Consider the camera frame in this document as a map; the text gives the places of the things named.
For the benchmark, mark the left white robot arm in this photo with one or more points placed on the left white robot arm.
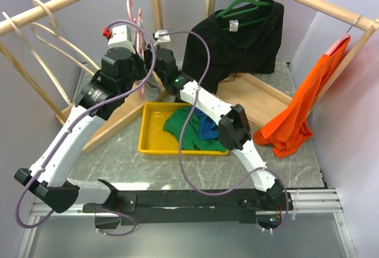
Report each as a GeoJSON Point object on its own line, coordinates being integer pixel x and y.
{"type": "Point", "coordinates": [48, 178]}

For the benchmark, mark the orange shirt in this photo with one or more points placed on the orange shirt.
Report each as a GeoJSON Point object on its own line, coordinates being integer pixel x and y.
{"type": "Point", "coordinates": [289, 129]}

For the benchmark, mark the left wooden clothes rack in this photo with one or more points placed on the left wooden clothes rack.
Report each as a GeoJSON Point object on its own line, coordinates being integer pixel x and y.
{"type": "Point", "coordinates": [123, 115]}

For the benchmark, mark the pink plastic hanger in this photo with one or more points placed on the pink plastic hanger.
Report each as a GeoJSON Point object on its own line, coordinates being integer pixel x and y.
{"type": "Point", "coordinates": [139, 39]}

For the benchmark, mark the green shirt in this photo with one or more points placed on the green shirt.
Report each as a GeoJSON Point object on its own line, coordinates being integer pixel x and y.
{"type": "Point", "coordinates": [191, 139]}

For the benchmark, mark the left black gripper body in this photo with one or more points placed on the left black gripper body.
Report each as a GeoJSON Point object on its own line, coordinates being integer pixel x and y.
{"type": "Point", "coordinates": [138, 73]}

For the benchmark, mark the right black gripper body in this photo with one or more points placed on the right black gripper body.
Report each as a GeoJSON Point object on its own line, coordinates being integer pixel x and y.
{"type": "Point", "coordinates": [163, 79]}

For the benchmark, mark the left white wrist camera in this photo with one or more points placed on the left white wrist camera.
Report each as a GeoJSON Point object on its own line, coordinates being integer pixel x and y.
{"type": "Point", "coordinates": [119, 36]}

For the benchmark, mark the black base bar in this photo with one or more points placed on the black base bar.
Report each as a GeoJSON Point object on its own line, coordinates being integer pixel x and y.
{"type": "Point", "coordinates": [172, 206]}

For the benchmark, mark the yellow plastic tray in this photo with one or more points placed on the yellow plastic tray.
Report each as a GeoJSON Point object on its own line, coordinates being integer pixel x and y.
{"type": "Point", "coordinates": [154, 140]}

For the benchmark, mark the right wooden clothes rack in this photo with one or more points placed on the right wooden clothes rack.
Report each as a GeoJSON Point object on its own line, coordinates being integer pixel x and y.
{"type": "Point", "coordinates": [263, 101]}

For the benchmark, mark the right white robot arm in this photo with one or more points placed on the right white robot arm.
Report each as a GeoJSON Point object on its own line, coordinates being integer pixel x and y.
{"type": "Point", "coordinates": [234, 130]}

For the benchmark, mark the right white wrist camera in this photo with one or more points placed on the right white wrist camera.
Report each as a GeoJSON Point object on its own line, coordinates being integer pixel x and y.
{"type": "Point", "coordinates": [161, 37]}

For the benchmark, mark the black shirt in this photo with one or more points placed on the black shirt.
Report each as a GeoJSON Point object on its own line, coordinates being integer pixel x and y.
{"type": "Point", "coordinates": [212, 53]}

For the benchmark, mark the blue shirt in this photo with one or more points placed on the blue shirt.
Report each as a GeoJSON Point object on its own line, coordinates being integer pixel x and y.
{"type": "Point", "coordinates": [208, 129]}

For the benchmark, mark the green hanger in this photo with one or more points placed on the green hanger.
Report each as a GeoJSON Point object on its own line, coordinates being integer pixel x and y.
{"type": "Point", "coordinates": [240, 7]}

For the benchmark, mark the wooden clothes rack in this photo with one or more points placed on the wooden clothes rack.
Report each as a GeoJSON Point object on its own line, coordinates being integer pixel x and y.
{"type": "Point", "coordinates": [123, 115]}
{"type": "Point", "coordinates": [263, 101]}

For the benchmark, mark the pink hanger metal hook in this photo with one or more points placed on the pink hanger metal hook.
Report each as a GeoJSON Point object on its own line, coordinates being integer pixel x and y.
{"type": "Point", "coordinates": [337, 43]}

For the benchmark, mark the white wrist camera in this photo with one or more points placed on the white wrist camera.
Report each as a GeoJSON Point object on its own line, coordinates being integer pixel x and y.
{"type": "Point", "coordinates": [119, 36]}
{"type": "Point", "coordinates": [161, 37]}

